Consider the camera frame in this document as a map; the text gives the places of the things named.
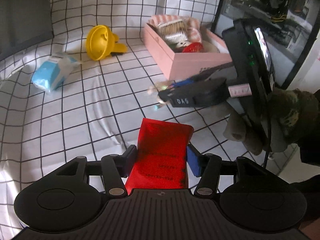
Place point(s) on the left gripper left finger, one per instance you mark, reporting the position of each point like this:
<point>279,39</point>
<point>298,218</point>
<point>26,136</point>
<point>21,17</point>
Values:
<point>116,167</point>

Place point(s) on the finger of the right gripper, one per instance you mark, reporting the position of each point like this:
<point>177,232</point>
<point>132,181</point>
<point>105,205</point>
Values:
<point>182,83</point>

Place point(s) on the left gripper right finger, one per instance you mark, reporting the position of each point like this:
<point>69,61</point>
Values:
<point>207,168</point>

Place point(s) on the red soft pouch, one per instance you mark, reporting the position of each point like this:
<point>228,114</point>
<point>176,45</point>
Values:
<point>161,161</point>

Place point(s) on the orange white striped towel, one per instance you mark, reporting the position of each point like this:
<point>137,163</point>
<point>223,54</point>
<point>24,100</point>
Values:
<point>193,25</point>

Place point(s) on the gloved right hand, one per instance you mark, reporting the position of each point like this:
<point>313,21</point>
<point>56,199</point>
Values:
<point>294,120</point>

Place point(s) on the pink storage box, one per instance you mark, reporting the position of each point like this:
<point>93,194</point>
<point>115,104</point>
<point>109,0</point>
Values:
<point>179,66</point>

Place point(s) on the clear cotton swab pack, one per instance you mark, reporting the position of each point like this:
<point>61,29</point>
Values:
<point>173,32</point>

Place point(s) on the white grid tablecloth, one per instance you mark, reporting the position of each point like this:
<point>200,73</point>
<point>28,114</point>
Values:
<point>98,109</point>

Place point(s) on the yellow plastic toy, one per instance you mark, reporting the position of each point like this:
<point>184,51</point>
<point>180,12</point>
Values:
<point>101,42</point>

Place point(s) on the blue white tissue pack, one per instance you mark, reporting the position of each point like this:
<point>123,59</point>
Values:
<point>54,71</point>

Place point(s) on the dark monitor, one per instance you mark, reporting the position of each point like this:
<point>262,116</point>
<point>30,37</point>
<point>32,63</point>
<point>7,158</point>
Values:
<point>24,23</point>

